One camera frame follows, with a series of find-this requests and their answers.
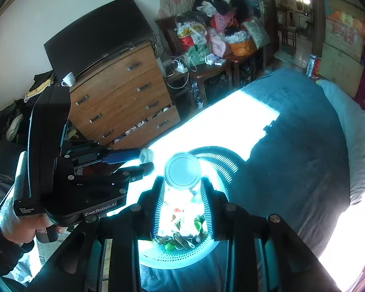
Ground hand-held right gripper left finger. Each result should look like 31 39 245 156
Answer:
27 176 168 292

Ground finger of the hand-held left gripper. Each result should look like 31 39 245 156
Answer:
64 140 142 166
74 162 155 186

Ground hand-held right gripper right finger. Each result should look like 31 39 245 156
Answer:
201 178 344 292

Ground large white jar lid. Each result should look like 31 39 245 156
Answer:
165 151 202 191

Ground white slotted plastic basket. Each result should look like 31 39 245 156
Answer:
137 146 241 270

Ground person's left forearm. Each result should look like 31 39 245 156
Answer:
0 201 34 283

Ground person's left hand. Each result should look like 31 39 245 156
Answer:
1 189 67 246

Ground pile of bottle caps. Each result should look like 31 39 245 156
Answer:
154 189 209 251

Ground dark clothes heap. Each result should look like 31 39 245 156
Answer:
0 73 54 189

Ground wooden dresser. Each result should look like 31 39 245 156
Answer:
68 41 181 149

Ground white power strip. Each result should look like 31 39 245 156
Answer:
170 61 191 73

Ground black flat television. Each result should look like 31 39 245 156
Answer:
44 0 154 82

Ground wooden side table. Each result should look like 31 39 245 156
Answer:
155 17 262 105

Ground pile of bags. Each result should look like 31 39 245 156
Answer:
175 0 271 66

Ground white quilt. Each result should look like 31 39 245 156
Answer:
316 79 365 206

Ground white bathroom scale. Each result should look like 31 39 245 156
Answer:
274 50 295 63

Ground red and white packet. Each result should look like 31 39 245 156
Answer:
306 54 321 78

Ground wooden door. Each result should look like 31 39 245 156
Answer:
255 0 274 67

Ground plain brown cardboard box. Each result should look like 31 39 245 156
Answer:
318 43 364 90

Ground wooden chair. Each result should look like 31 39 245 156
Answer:
278 9 297 47

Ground red print cardboard box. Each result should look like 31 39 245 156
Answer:
325 14 365 61

